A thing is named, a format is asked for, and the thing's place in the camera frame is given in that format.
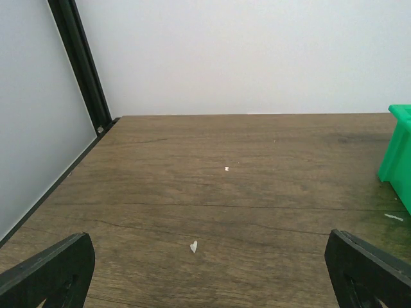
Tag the green bin with star candies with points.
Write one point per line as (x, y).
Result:
(395, 166)

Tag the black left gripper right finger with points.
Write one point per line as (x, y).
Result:
(362, 275)

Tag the black enclosure frame post left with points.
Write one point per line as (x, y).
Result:
(72, 33)

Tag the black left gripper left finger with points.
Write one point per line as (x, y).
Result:
(58, 276)

